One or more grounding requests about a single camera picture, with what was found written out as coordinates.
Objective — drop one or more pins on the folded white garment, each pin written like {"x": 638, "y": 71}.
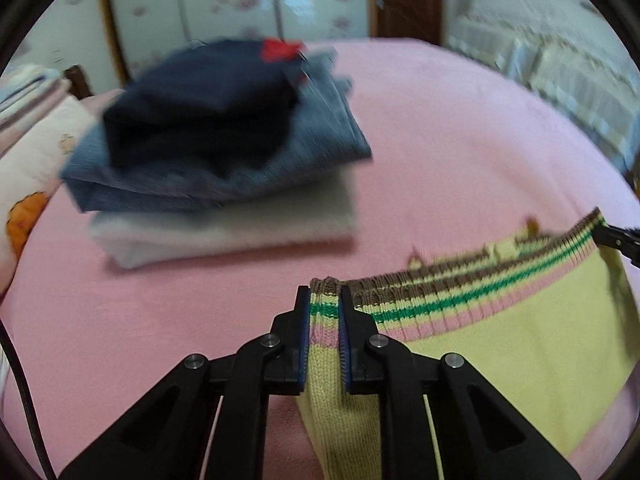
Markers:
{"x": 225, "y": 230}

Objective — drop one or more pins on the dark wooden headboard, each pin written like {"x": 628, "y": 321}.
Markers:
{"x": 80, "y": 82}

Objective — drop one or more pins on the folded blue denim jeans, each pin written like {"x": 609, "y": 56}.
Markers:
{"x": 320, "y": 145}

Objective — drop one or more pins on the brown wooden door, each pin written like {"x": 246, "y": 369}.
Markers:
{"x": 407, "y": 0}

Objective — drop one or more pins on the cartoon print pillow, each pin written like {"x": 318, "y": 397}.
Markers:
{"x": 35, "y": 160}

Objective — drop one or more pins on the pink bed blanket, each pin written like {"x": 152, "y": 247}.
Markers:
{"x": 450, "y": 135}

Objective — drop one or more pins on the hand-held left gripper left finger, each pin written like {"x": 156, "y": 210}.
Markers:
{"x": 303, "y": 330}

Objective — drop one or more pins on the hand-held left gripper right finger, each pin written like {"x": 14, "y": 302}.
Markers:
{"x": 344, "y": 340}

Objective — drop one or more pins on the yellow striped knit cardigan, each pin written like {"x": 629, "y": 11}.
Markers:
{"x": 500, "y": 340}

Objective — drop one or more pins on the floral sliding door wardrobe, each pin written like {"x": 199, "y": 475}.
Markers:
{"x": 225, "y": 5}

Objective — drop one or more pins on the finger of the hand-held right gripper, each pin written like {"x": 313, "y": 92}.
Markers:
{"x": 617, "y": 235}
{"x": 632, "y": 257}

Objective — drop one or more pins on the folded navy garment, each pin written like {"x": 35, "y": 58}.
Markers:
{"x": 200, "y": 110}

